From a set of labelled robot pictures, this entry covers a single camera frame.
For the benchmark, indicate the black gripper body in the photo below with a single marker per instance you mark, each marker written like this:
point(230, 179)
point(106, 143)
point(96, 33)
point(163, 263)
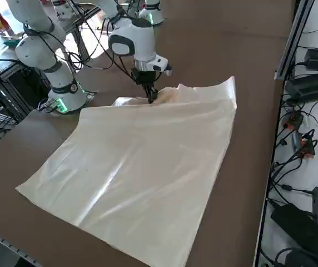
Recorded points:
point(143, 77)

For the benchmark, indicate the cream tablecloth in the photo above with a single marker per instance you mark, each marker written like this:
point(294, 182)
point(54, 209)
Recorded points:
point(148, 167)

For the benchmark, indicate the black equipment case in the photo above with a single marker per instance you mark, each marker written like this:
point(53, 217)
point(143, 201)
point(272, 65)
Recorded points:
point(22, 89)

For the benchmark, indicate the red black plug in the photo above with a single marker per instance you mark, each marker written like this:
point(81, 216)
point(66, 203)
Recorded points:
point(293, 119)

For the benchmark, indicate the grey pen-shaped tool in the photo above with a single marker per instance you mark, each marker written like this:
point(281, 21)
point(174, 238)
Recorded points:
point(296, 142)

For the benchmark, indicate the long black power brick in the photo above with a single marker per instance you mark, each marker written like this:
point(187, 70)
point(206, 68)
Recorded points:
point(312, 86)

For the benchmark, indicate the orange black clamp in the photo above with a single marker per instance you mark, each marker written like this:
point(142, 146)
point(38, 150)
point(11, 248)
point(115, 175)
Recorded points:
point(309, 147)

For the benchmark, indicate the large black power adapter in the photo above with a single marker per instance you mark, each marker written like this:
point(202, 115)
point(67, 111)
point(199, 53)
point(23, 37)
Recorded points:
point(295, 222)

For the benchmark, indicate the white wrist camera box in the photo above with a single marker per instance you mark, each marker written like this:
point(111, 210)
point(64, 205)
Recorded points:
point(159, 62)

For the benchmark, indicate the aluminium extrusion post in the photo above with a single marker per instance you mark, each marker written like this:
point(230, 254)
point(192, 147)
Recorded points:
point(292, 41)

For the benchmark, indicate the aluminium table edge rail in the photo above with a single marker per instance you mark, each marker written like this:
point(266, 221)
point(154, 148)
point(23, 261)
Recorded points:
point(3, 242)

